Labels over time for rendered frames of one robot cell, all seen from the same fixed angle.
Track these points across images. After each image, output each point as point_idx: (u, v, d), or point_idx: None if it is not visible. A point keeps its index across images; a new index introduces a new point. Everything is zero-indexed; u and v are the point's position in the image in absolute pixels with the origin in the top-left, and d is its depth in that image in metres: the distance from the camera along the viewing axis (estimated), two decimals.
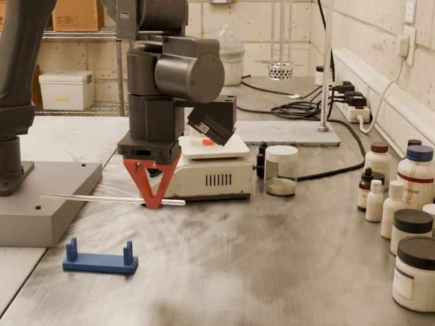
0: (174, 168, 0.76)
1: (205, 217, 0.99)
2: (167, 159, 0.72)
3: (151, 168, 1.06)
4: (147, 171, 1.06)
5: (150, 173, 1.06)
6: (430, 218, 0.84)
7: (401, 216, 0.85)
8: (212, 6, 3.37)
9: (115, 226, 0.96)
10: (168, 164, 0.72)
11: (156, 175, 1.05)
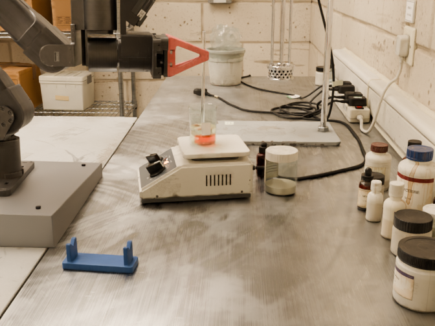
0: (175, 37, 1.01)
1: (205, 217, 0.99)
2: (164, 41, 0.97)
3: (151, 168, 1.06)
4: (147, 171, 1.06)
5: (150, 173, 1.06)
6: (430, 218, 0.84)
7: (401, 216, 0.85)
8: (212, 6, 3.37)
9: (115, 226, 0.96)
10: (167, 39, 0.97)
11: (156, 175, 1.05)
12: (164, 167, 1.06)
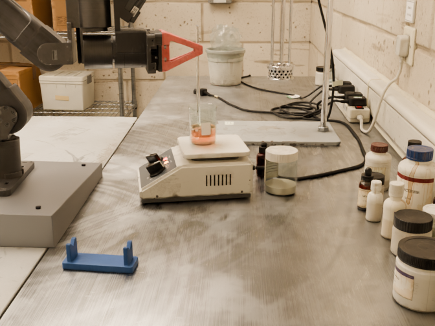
0: (169, 33, 1.02)
1: (205, 217, 0.99)
2: (157, 35, 0.98)
3: (151, 168, 1.06)
4: (147, 171, 1.06)
5: (150, 173, 1.06)
6: (430, 218, 0.84)
7: (401, 216, 0.85)
8: (212, 6, 3.37)
9: (115, 226, 0.96)
10: (161, 35, 0.98)
11: (156, 175, 1.05)
12: (164, 167, 1.06)
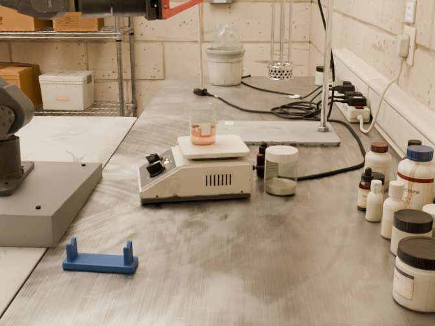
0: None
1: (205, 217, 0.99)
2: None
3: (151, 168, 1.06)
4: (147, 171, 1.06)
5: (150, 173, 1.06)
6: (430, 218, 0.84)
7: (401, 216, 0.85)
8: (212, 6, 3.37)
9: (115, 226, 0.96)
10: None
11: (156, 175, 1.05)
12: (164, 167, 1.06)
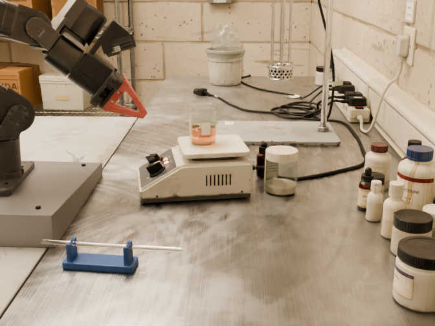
0: (129, 85, 1.09)
1: (205, 217, 0.99)
2: (118, 81, 1.04)
3: (151, 168, 1.06)
4: (147, 171, 1.06)
5: (150, 173, 1.06)
6: (430, 218, 0.84)
7: (401, 216, 0.85)
8: (212, 6, 3.37)
9: (115, 226, 0.96)
10: (122, 83, 1.04)
11: (156, 175, 1.05)
12: (164, 167, 1.06)
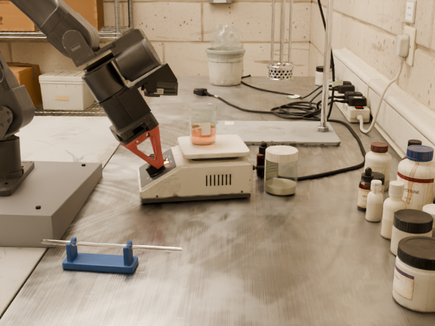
0: (157, 130, 1.04)
1: (205, 217, 0.99)
2: (155, 121, 1.00)
3: (152, 168, 1.05)
4: (149, 172, 1.05)
5: (151, 173, 1.06)
6: (430, 218, 0.84)
7: (401, 216, 0.85)
8: (212, 6, 3.37)
9: (115, 226, 0.96)
10: (157, 125, 1.00)
11: (161, 172, 1.05)
12: (164, 165, 1.07)
